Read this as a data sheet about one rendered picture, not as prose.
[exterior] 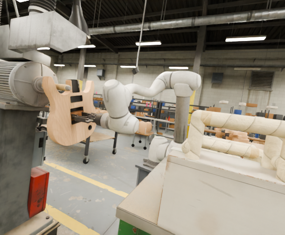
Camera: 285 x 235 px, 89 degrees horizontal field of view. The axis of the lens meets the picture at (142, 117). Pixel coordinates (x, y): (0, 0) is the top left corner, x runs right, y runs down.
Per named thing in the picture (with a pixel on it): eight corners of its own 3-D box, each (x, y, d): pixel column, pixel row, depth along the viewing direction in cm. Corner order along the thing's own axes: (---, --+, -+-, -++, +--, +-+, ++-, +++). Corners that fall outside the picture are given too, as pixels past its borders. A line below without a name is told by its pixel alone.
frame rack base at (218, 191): (155, 227, 33) (167, 154, 32) (169, 195, 47) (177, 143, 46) (318, 303, 23) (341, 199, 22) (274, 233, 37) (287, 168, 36)
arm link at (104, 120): (117, 127, 86) (108, 125, 88) (117, 112, 84) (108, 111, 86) (107, 131, 78) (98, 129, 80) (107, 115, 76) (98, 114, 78)
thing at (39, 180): (9, 205, 112) (14, 159, 110) (27, 197, 123) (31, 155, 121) (29, 219, 102) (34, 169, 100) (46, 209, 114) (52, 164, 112)
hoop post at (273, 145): (263, 168, 33) (271, 127, 33) (258, 163, 36) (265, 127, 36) (281, 172, 32) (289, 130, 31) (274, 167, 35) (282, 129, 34)
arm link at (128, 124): (119, 122, 88) (114, 104, 80) (142, 127, 82) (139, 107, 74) (110, 134, 80) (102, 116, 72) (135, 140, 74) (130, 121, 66)
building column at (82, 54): (70, 116, 1003) (81, 29, 971) (75, 116, 1041) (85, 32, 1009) (74, 117, 987) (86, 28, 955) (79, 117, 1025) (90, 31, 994)
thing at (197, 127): (184, 157, 32) (190, 115, 32) (185, 154, 35) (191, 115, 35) (198, 161, 31) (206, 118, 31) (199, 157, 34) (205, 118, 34)
